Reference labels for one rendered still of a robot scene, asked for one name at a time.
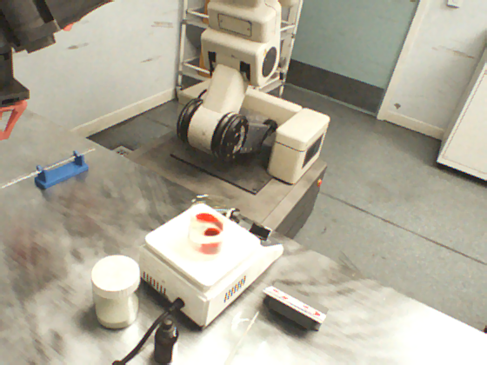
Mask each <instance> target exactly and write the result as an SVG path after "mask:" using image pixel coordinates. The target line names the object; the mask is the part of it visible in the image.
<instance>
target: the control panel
mask: <svg viewBox="0 0 487 365"><path fill-rule="evenodd" d="M238 219H239V221H240V222H239V223H237V225H238V226H239V227H241V228H243V229H246V231H248V232H249V230H250V228H251V226H252V225H250V224H248V223H247V222H246V221H244V220H242V219H241V218H238ZM259 240H260V244H261V246H263V247H269V246H274V245H279V244H282V243H280V242H278V241H276V240H275V239H273V238H270V237H268V238H267V240H266V241H264V240H261V239H259Z"/></svg>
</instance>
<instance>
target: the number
mask: <svg viewBox="0 0 487 365"><path fill-rule="evenodd" d="M266 290H268V291H270V292H273V293H274V294H276V295H279V296H280V297H281V298H283V299H284V300H286V301H288V302H290V303H292V304H294V305H297V306H298V307H299V308H301V309H304V310H305V311H307V312H309V313H311V314H313V315H314V316H317V317H319V318H321V319H322V318H323V317H324V315H322V314H321V313H319V312H317V311H316V310H314V309H313V308H311V307H309V306H307V305H305V304H302V303H301V302H298V301H297V300H295V299H294V298H292V297H290V296H288V295H286V294H285V293H283V292H281V291H278V290H276V289H274V288H271V289H266Z"/></svg>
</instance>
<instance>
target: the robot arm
mask: <svg viewBox="0 0 487 365"><path fill-rule="evenodd" d="M112 1H114V0H0V122H1V119H2V115H3V113H4V112H7V111H12V113H11V114H10V118H9V121H8V122H7V125H6V127H5V129H4V131H2V130H1V128H0V140H5V139H9V137H10V132H11V131H12V129H13V127H14V125H15V124H16V123H17V121H18V119H19V118H20V116H21V115H22V113H23V112H24V111H25V110H26V108H27V106H28V104H27V101H25V100H26V99H29V98H30V90H28V89H27V88H26V87H24V86H23V85H22V84H21V83H20V82H18V80H17V79H16V78H14V76H13V55H12V48H13V49H14V50H15V52H16V53H18V52H21V51H24V50H26V51H27V53H31V52H33V51H36V50H40V49H44V48H47V47H50V46H51V45H52V44H54V43H56V40H55V39H54V38H55V37H54V36H53V34H54V33H57V32H58V31H61V30H63V29H64V28H65V27H67V25H70V24H73V23H75V22H78V21H80V20H81V19H82V18H83V17H86V16H87V15H88V14H89V13H91V12H92V11H93V10H96V9H97V8H99V7H101V6H102V5H105V4H107V3H110V2H112Z"/></svg>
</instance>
